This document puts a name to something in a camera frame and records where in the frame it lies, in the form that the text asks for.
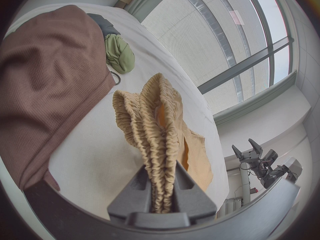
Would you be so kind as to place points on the window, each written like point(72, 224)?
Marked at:
point(200, 39)

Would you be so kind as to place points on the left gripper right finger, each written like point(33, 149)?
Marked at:
point(190, 199)

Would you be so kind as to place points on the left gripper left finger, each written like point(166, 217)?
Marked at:
point(132, 199)

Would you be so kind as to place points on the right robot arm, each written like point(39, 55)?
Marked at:
point(272, 177)

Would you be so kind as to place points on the tan shorts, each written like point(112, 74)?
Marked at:
point(150, 124)

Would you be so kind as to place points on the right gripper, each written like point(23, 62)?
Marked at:
point(251, 159)

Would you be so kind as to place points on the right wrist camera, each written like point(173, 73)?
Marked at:
point(271, 155)

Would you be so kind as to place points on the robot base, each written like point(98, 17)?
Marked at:
point(243, 181)

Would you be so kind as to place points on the green garment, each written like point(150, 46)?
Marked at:
point(118, 54)

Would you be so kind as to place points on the bed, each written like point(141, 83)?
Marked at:
point(95, 144)

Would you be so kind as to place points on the brown garment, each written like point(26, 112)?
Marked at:
point(50, 79)

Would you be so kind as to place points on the black garment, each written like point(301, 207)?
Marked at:
point(105, 24)

